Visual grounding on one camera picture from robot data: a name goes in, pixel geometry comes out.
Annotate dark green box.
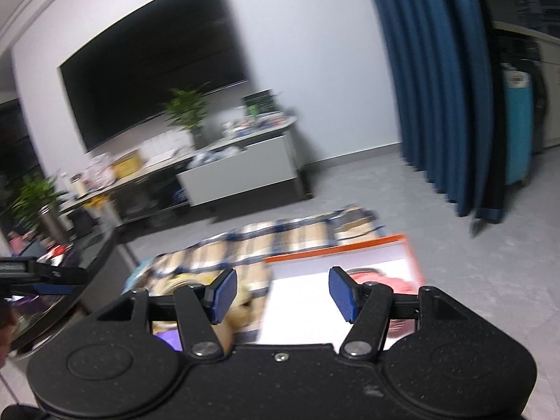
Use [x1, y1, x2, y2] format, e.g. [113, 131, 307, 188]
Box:
[241, 89, 280, 120]

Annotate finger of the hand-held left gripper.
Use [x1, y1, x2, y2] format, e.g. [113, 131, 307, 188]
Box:
[12, 266, 89, 296]

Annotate pink soft item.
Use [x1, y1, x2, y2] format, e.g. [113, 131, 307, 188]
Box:
[350, 268, 420, 338]

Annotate yellow box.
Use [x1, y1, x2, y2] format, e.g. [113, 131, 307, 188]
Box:
[113, 150, 144, 179]

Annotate tan plush toy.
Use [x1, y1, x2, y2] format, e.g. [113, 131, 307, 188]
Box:
[151, 270, 270, 352]

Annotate plaid blanket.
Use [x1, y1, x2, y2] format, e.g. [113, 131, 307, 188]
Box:
[125, 205, 386, 316]

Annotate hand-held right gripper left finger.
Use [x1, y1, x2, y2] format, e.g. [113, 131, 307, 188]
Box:
[93, 267, 239, 358]

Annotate white boxes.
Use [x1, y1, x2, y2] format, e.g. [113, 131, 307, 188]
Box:
[141, 133, 196, 166]

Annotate black coffee table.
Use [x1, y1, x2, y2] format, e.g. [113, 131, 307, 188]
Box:
[0, 226, 137, 352]

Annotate white box with orange edge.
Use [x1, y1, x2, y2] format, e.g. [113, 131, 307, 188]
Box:
[259, 233, 428, 351]

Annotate green plant in steel pot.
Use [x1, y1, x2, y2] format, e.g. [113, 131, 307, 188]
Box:
[9, 174, 74, 246]

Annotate grey television cabinet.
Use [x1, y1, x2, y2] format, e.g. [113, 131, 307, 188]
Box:
[56, 113, 315, 231]

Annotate blue suitcase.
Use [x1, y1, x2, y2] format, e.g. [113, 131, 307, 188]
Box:
[500, 64, 537, 188]

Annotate purple item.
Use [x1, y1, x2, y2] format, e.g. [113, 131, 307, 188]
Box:
[152, 330, 183, 352]

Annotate black wall television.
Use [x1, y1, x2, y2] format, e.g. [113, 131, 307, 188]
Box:
[58, 0, 251, 155]

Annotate blue curtain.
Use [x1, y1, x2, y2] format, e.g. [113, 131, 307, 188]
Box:
[360, 0, 505, 225]

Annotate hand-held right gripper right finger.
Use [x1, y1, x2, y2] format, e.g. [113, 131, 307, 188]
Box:
[328, 266, 478, 358]

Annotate green potted plant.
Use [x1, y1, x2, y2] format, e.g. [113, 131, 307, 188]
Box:
[163, 84, 214, 150]

